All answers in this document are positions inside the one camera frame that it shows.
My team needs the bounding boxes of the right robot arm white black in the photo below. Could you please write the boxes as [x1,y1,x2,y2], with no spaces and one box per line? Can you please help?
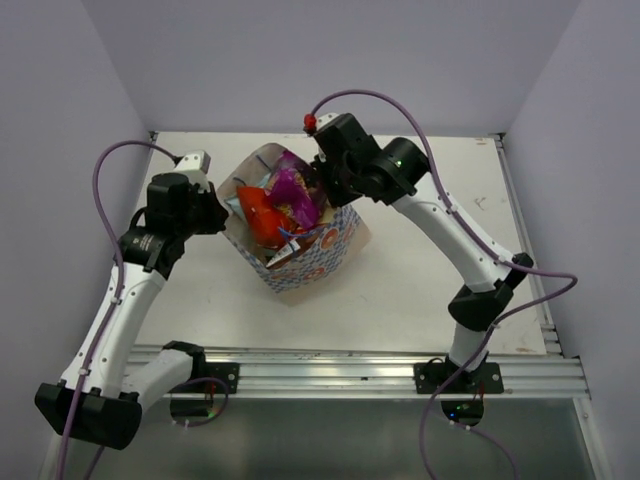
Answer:
[304,113,533,393]

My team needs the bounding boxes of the blue patterned paper bag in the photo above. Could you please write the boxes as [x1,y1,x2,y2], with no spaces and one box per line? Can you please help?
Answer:
[216,143,371,295]

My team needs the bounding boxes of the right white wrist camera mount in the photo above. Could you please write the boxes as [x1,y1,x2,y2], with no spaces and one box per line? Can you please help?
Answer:
[303,113,338,137]

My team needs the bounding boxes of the purple cable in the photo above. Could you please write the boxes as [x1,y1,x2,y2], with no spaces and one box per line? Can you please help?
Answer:
[59,140,181,480]
[310,88,579,480]

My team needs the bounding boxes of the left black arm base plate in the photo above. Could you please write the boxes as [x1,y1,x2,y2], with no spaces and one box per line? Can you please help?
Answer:
[201,354,241,395]

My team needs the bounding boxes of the light blue cassava chips bag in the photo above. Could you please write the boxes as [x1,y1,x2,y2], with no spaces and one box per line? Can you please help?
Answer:
[224,173,271,224]

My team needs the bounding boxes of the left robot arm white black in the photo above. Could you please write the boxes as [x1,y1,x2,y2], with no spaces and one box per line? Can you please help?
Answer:
[35,171,228,450]

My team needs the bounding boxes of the aluminium mounting rail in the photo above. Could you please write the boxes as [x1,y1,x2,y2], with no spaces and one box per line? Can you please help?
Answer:
[205,347,589,400]

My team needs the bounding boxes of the brown Chuba cassava chips bag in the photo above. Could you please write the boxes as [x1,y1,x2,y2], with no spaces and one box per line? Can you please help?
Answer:
[266,234,319,270]

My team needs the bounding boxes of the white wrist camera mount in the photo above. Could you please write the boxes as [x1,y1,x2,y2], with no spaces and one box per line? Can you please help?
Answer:
[303,113,338,137]
[173,150,211,191]

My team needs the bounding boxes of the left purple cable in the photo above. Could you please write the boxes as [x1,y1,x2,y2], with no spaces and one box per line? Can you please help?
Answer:
[59,140,181,480]

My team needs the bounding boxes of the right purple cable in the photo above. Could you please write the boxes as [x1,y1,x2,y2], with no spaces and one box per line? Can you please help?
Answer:
[310,88,579,480]

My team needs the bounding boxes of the orange cream cassava chips bag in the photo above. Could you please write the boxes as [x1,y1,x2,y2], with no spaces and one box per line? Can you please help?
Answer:
[238,188,293,250]

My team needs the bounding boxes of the purple snack packet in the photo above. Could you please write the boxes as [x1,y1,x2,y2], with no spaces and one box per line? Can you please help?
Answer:
[265,150,327,230]

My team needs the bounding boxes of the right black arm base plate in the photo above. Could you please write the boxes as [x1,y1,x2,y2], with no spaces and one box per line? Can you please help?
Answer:
[413,357,505,395]

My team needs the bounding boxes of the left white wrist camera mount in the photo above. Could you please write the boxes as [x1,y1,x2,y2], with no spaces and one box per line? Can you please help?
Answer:
[173,150,211,191]

